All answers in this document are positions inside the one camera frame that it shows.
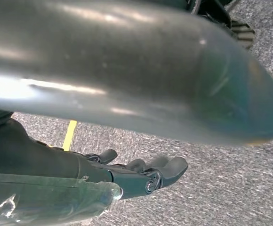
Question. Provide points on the black robot foot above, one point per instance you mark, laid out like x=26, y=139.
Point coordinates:
x=216, y=14

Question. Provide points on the yellow floor tape marking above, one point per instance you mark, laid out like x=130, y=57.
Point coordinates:
x=69, y=135

